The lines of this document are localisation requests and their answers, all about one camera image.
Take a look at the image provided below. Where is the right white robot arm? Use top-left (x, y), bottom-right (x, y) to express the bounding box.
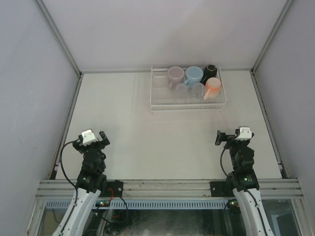
top-left (215, 126), bottom-right (274, 236)

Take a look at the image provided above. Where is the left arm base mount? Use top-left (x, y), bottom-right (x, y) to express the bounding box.
top-left (100, 180), bottom-right (124, 197)

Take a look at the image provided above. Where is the aluminium frame post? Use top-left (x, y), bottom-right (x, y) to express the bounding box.
top-left (251, 0), bottom-right (295, 73)
top-left (33, 0), bottom-right (82, 78)

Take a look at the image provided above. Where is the left aluminium frame post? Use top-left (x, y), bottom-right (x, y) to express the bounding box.
top-left (33, 0), bottom-right (82, 78)

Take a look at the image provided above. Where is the aluminium front rail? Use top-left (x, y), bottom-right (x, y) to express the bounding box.
top-left (35, 179), bottom-right (303, 200)

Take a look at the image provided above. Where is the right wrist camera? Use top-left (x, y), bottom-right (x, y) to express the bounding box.
top-left (235, 126), bottom-right (254, 141)

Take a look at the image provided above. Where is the clear glass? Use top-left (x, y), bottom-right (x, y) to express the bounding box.
top-left (174, 83), bottom-right (189, 99)
top-left (191, 83), bottom-right (205, 99)

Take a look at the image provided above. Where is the blue slotted cable duct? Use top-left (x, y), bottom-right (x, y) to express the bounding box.
top-left (45, 199), bottom-right (227, 210)

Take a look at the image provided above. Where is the black mug cream inside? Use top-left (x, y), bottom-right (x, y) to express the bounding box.
top-left (200, 64), bottom-right (218, 85)

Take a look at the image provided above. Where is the pink ceramic mug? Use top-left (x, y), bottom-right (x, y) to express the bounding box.
top-left (203, 77), bottom-right (222, 100)

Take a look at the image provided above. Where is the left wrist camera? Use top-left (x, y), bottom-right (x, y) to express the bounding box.
top-left (81, 129), bottom-right (98, 146)

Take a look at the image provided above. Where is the lilac ceramic mug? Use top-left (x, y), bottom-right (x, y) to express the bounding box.
top-left (167, 66), bottom-right (185, 90)

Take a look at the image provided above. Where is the light blue mug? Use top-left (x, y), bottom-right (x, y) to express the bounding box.
top-left (184, 66), bottom-right (203, 88)

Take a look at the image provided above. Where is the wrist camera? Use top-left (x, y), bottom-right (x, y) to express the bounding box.
top-left (235, 126), bottom-right (254, 141)
top-left (81, 129), bottom-right (98, 146)

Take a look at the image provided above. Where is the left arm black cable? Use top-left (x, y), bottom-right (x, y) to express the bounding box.
top-left (59, 140), bottom-right (82, 190)

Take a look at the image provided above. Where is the clear acrylic dish rack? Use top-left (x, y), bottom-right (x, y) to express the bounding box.
top-left (150, 68), bottom-right (227, 112)

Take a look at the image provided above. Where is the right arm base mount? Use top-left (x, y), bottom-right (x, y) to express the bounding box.
top-left (210, 181), bottom-right (234, 198)

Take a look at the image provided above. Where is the right aluminium frame post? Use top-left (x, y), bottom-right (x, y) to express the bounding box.
top-left (251, 0), bottom-right (295, 73)

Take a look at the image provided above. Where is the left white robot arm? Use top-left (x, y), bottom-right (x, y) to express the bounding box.
top-left (53, 129), bottom-right (110, 236)

